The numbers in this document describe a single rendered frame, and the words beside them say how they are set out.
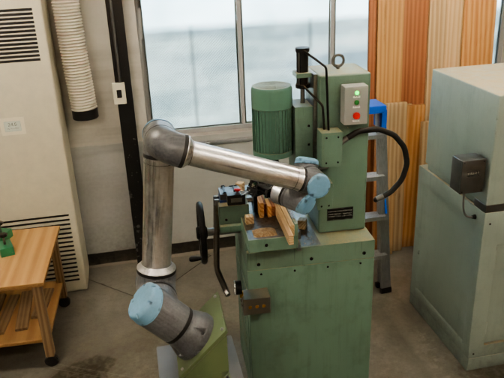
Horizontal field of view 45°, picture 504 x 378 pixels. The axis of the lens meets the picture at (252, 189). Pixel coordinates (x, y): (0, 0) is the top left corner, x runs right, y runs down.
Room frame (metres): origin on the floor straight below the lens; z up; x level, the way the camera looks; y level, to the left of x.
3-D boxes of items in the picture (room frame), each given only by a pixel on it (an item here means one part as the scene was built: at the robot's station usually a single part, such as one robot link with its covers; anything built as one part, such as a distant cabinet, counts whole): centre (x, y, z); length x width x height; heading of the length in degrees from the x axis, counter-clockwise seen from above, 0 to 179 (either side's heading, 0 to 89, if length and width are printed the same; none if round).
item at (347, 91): (2.44, -0.44, 1.40); 0.10 x 0.06 x 0.16; 98
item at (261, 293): (2.25, 0.00, 0.58); 0.12 x 0.08 x 0.08; 98
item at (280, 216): (2.46, -0.11, 0.92); 0.60 x 0.02 x 0.04; 8
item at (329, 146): (2.41, -0.33, 1.23); 0.09 x 0.08 x 0.15; 98
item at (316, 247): (2.55, -0.22, 0.76); 0.57 x 0.45 x 0.09; 98
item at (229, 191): (2.51, 0.09, 0.99); 0.13 x 0.11 x 0.06; 8
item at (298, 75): (2.55, -0.24, 1.54); 0.08 x 0.08 x 0.17; 8
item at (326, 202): (2.40, -0.30, 1.02); 0.09 x 0.07 x 0.12; 8
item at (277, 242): (2.52, 0.01, 0.87); 0.61 x 0.30 x 0.06; 8
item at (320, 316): (2.55, -0.22, 0.36); 0.58 x 0.45 x 0.71; 98
